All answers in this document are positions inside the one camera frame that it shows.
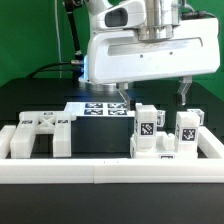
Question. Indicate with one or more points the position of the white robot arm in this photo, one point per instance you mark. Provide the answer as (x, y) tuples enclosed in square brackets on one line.
[(162, 17)]

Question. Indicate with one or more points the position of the white tagged cube near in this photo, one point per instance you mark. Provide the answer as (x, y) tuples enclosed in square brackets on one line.
[(161, 115)]

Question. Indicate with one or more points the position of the white tagged cube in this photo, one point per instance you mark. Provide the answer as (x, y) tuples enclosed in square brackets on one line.
[(161, 115), (200, 113)]

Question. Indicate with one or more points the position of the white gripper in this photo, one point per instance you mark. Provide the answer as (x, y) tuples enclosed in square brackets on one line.
[(119, 56)]

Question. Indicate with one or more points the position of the white marker sheet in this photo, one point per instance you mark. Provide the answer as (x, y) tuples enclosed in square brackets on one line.
[(98, 109)]

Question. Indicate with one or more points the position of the white chair seat block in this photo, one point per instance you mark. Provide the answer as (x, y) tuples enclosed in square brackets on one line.
[(167, 147)]

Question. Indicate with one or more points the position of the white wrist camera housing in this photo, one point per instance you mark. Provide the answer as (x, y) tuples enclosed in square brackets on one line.
[(127, 14)]

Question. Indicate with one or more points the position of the white U-shaped border fence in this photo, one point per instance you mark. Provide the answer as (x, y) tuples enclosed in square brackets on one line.
[(47, 171)]

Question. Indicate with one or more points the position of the white chair back frame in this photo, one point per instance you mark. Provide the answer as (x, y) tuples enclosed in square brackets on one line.
[(33, 123)]

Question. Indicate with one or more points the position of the white tagged cube far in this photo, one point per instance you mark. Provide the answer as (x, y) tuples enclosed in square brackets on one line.
[(200, 113)]

